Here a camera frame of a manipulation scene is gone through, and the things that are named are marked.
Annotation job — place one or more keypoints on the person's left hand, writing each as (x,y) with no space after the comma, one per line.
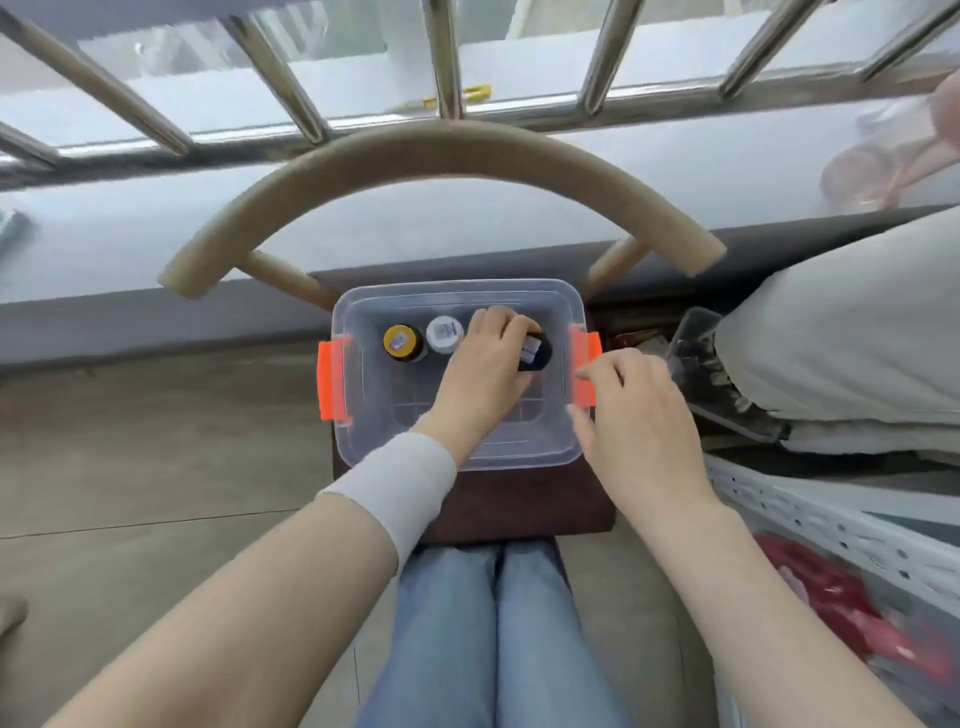
(480,382)

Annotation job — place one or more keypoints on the person's right hand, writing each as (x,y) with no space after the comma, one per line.
(645,442)

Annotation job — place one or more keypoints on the white bottle brown label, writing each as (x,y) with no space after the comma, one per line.
(445,334)

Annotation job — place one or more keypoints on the black bottle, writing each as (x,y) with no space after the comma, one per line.
(534,354)

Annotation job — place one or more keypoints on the gold cap dark bottle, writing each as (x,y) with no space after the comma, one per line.
(403,343)

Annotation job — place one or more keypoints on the clear storage box orange latches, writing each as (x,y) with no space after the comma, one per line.
(375,420)

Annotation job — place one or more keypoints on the white metal shelf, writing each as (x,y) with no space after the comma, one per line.
(825,517)

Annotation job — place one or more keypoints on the person's left forearm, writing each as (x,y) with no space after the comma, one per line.
(262,622)

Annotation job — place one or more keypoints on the person's blue jeans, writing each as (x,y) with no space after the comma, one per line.
(450,645)

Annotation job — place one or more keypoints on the clear plastic tray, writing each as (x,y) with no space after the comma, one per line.
(697,352)

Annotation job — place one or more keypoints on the white knit wristband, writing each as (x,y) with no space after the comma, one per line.
(397,487)

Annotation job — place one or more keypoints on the wooden chair brown seat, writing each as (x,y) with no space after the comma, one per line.
(525,510)

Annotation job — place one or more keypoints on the red plastic packets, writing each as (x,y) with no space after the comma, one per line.
(832,592)

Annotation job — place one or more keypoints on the grey folded bedding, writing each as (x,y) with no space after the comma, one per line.
(862,337)

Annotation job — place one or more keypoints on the metal window grille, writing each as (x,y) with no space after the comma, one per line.
(442,60)

